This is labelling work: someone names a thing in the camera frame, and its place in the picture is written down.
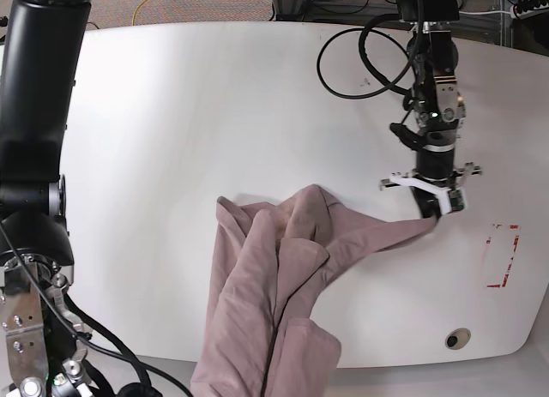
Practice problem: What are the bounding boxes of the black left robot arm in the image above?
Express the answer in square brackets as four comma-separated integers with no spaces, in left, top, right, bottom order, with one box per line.
[358,0,482,218]

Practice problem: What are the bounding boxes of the white power strip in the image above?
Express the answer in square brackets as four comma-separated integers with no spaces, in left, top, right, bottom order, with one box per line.
[510,0,548,20]

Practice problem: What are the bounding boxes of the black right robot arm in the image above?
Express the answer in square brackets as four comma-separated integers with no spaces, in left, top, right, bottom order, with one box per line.
[1,0,157,396]

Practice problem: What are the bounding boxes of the right table grommet hole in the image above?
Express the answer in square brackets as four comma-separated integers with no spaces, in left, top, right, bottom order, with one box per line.
[445,328,471,350]

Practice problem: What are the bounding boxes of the mauve T-shirt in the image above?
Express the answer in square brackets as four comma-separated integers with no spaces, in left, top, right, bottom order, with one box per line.
[190,184,437,396]

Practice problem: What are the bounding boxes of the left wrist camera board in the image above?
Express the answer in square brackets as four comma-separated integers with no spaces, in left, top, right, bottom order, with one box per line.
[448,188,467,214]

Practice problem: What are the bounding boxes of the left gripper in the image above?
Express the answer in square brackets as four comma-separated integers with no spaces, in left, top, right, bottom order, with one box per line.
[379,150,482,220]

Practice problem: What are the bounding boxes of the red tape rectangle marking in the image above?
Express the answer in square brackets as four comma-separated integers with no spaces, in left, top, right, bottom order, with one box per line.
[482,223,521,289]

